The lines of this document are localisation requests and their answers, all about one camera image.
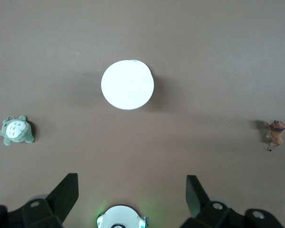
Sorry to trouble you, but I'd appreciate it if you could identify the grey green totoro plush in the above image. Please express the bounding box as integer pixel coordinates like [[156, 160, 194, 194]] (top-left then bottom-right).
[[0, 114, 35, 146]]

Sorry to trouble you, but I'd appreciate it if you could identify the white round desk lamp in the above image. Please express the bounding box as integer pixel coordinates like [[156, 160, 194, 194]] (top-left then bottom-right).
[[100, 59, 155, 111]]

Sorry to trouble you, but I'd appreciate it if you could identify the brown lion statue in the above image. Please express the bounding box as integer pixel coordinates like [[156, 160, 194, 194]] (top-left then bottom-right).
[[262, 119, 285, 152]]

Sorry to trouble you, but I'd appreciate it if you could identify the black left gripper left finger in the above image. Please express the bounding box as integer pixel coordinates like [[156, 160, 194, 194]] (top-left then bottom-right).
[[0, 173, 79, 228]]

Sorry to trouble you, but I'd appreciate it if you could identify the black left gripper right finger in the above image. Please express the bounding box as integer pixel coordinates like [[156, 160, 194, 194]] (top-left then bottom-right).
[[179, 175, 285, 228]]

